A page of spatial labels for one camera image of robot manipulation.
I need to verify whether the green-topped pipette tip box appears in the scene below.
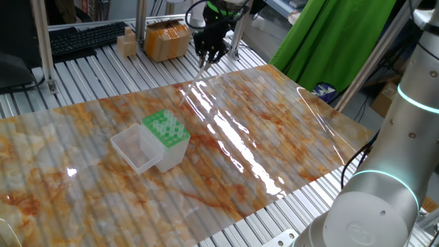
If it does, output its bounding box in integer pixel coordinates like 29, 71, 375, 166
110, 109, 191, 175

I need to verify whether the white cylinder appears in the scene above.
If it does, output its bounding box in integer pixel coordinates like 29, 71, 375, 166
189, 0, 206, 30

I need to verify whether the black monitor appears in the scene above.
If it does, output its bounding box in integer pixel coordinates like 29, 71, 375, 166
0, 0, 47, 91

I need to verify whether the aluminium frame post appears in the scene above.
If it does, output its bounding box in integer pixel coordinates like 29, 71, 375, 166
135, 0, 149, 51
334, 0, 418, 113

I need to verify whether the black keyboard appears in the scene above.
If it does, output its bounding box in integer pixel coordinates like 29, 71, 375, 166
47, 21, 130, 58

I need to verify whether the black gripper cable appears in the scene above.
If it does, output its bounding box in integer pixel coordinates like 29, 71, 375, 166
185, 0, 380, 189

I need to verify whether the silver post with foot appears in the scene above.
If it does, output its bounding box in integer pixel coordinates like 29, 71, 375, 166
228, 6, 254, 62

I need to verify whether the wooden block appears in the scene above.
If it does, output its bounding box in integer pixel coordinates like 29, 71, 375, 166
116, 26, 138, 58

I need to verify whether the blue white patterned bag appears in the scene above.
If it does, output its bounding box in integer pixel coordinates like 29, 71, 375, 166
311, 81, 339, 104

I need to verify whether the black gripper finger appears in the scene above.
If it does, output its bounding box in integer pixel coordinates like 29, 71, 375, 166
206, 39, 230, 66
193, 31, 209, 68

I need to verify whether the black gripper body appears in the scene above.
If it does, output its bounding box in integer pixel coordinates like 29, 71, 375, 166
200, 12, 235, 40

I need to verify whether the green cloth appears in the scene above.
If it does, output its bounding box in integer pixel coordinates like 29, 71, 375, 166
269, 0, 398, 93

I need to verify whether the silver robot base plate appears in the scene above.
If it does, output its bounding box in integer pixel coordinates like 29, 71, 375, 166
260, 228, 300, 247

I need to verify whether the taped cardboard box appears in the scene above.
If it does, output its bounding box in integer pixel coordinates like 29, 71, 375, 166
143, 19, 191, 63

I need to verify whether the orange marble pattern mat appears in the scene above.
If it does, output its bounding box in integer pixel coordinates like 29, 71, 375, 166
0, 63, 373, 247

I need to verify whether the aluminium post with bracket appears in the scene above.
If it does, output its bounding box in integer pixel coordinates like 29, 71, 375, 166
29, 0, 60, 95

